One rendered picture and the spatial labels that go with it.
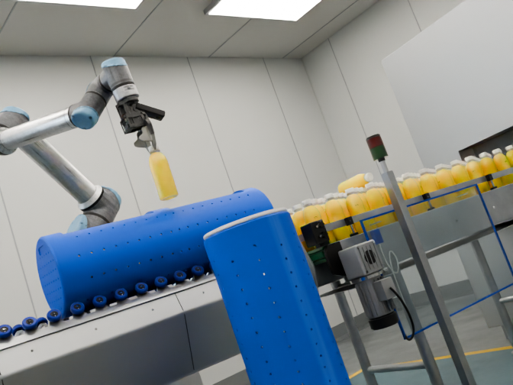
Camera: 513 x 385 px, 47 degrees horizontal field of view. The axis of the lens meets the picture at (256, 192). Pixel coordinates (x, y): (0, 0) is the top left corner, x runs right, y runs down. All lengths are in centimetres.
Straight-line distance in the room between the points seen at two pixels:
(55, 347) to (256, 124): 509
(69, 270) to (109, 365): 33
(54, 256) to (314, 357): 87
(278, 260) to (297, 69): 608
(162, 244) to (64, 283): 36
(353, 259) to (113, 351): 93
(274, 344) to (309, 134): 570
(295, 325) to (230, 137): 482
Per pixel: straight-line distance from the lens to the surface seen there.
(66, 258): 199
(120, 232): 207
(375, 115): 712
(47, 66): 570
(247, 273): 170
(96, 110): 228
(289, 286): 171
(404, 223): 245
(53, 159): 284
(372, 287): 228
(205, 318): 212
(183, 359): 212
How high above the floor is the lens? 84
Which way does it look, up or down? 9 degrees up
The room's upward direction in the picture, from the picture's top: 19 degrees counter-clockwise
